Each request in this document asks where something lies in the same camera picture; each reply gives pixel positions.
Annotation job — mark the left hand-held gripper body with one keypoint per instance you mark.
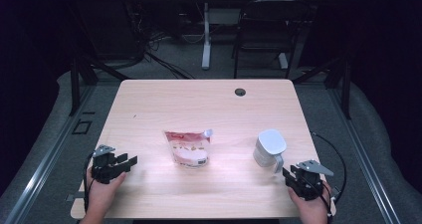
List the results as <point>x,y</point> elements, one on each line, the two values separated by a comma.
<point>103,167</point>

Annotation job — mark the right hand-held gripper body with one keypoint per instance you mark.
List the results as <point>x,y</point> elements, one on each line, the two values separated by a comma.
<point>310,184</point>

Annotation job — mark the white lidded container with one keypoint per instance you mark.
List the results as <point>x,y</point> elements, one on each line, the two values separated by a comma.
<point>270,141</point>

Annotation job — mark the clear pink refill pouch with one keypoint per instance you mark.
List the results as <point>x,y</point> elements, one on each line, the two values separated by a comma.
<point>189,151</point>

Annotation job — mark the person's right hand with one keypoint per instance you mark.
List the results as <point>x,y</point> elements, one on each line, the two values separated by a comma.
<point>313,212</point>

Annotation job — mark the person's left hand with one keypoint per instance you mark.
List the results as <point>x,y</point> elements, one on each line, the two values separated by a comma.
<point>99,197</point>

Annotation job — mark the black metal stand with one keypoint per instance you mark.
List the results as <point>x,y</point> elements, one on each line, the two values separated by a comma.
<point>75,84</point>
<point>346,91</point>

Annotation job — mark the black table grommet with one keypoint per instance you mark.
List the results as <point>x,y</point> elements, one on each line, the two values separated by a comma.
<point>240,92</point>

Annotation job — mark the white desk leg foot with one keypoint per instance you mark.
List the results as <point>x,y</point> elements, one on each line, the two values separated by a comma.
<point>283,60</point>

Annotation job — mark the white desk leg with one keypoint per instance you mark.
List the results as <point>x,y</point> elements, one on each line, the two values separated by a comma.
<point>206,38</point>

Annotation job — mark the black folding chair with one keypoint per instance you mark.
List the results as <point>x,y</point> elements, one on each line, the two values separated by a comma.
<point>272,18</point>

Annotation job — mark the grey under-desk box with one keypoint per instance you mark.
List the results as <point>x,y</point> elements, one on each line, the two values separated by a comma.
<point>225,16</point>

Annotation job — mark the aluminium floor rail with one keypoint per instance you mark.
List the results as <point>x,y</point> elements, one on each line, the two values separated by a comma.
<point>43,164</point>
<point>366,164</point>

